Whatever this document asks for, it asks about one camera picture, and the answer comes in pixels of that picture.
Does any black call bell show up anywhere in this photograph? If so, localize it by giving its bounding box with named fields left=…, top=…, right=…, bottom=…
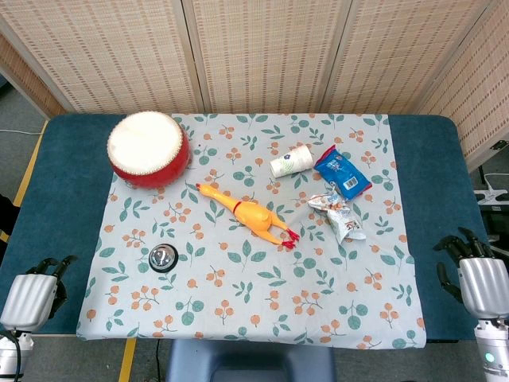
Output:
left=148, top=244, right=179, bottom=274

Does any yellow rubber chicken toy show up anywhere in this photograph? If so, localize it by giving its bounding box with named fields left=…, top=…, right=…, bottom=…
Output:
left=195, top=182, right=301, bottom=248

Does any woven folding screen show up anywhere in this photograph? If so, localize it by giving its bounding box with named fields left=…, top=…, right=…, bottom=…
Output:
left=0, top=0, right=509, bottom=171

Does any white paper cup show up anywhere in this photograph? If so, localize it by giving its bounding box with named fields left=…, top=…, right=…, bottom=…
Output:
left=270, top=143, right=314, bottom=178

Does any blue snack packet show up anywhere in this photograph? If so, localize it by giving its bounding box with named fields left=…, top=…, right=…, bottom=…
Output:
left=313, top=145, right=373, bottom=201

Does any red Chinese drum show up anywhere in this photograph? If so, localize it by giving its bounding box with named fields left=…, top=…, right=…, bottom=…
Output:
left=106, top=111, right=194, bottom=190

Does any floral printed tablecloth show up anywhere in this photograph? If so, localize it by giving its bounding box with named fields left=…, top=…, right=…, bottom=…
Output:
left=76, top=113, right=428, bottom=351

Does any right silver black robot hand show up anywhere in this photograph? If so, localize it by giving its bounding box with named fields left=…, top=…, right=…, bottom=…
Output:
left=433, top=227, right=509, bottom=322

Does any crumpled white snack wrapper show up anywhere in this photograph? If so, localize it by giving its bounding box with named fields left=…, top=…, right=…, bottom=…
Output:
left=307, top=189, right=367, bottom=245

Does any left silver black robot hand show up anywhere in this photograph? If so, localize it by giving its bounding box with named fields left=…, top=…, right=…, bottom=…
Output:
left=0, top=255, right=79, bottom=333

